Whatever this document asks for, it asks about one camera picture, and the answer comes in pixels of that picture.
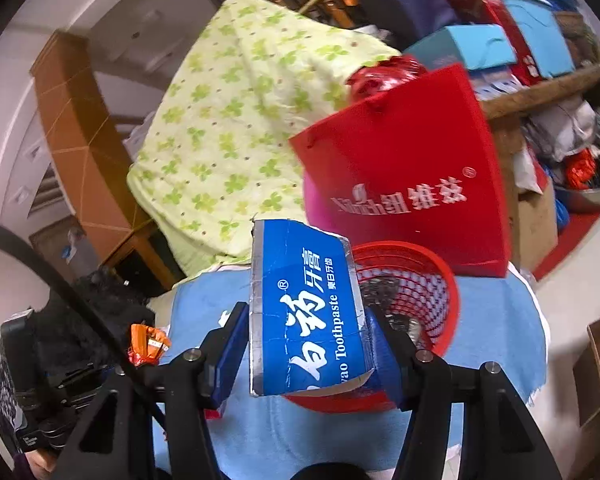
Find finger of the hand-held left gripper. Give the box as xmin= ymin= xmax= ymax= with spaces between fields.
xmin=100 ymin=362 xmax=148 ymax=386

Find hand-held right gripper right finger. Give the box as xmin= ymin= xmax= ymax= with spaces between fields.
xmin=364 ymin=306 xmax=563 ymax=480

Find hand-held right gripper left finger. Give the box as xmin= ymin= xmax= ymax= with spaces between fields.
xmin=47 ymin=301 xmax=251 ymax=480

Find orange snack wrapper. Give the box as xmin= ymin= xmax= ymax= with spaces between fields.
xmin=128 ymin=323 xmax=173 ymax=369

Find red plastic basket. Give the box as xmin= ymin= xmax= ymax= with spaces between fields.
xmin=281 ymin=241 xmax=461 ymax=414

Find blue toothpaste box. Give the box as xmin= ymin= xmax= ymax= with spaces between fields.
xmin=249 ymin=218 xmax=379 ymax=397

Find blue blanket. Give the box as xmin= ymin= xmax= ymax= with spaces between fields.
xmin=152 ymin=259 xmax=551 ymax=480

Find red paper bag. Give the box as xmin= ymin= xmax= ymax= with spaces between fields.
xmin=288 ymin=62 xmax=512 ymax=279

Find cardboard box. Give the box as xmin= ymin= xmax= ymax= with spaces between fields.
xmin=509 ymin=179 xmax=562 ymax=272

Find wooden cabinet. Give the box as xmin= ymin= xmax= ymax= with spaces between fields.
xmin=29 ymin=30 xmax=182 ymax=292

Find red floor mat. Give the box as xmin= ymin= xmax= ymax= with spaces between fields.
xmin=531 ymin=199 xmax=600 ymax=282

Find green clover print sheet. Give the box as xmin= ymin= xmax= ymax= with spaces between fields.
xmin=126 ymin=0 xmax=404 ymax=277

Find metal bowl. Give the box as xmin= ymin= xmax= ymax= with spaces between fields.
xmin=551 ymin=179 xmax=600 ymax=214

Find red mesh bag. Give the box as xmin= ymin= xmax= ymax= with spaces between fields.
xmin=564 ymin=149 xmax=597 ymax=189

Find red foil bag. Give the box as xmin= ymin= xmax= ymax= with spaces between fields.
xmin=346 ymin=54 xmax=429 ymax=107

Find grey cloth pile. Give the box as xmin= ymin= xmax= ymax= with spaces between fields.
xmin=522 ymin=100 xmax=600 ymax=163

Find wooden beam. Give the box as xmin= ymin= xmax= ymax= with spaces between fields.
xmin=479 ymin=62 xmax=600 ymax=122

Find light blue flat box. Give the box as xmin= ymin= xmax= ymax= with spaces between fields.
xmin=404 ymin=24 xmax=519 ymax=72

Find large blue box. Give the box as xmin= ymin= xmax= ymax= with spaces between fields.
xmin=496 ymin=0 xmax=577 ymax=79

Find red box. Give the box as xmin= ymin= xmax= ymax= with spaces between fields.
xmin=471 ymin=0 xmax=547 ymax=87

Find black cable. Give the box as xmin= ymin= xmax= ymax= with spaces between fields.
xmin=0 ymin=217 xmax=170 ymax=425

